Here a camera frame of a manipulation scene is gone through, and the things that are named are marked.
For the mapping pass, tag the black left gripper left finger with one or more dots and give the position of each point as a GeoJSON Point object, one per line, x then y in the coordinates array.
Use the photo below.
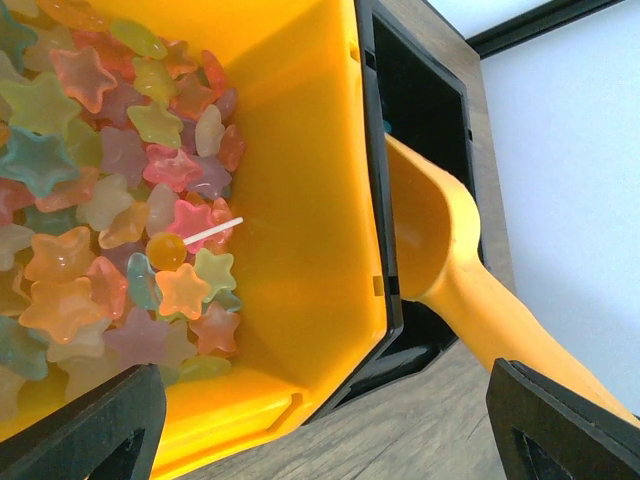
{"type": "Point", "coordinates": [111, 432]}

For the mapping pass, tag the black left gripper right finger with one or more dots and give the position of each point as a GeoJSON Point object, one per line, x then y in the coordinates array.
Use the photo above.
{"type": "Point", "coordinates": [543, 430]}

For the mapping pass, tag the orange plastic scoop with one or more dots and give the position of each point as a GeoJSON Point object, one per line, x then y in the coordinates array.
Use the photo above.
{"type": "Point", "coordinates": [437, 231]}

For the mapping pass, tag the yellow bin with star candies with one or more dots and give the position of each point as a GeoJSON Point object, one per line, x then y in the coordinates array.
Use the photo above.
{"type": "Point", "coordinates": [307, 258]}

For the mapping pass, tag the black bin with lollipops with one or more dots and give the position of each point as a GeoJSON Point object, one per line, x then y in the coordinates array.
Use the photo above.
{"type": "Point", "coordinates": [411, 96]}

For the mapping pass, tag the orange lollipop in yellow bin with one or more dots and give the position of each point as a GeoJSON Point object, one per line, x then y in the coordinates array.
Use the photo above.
{"type": "Point", "coordinates": [168, 251]}

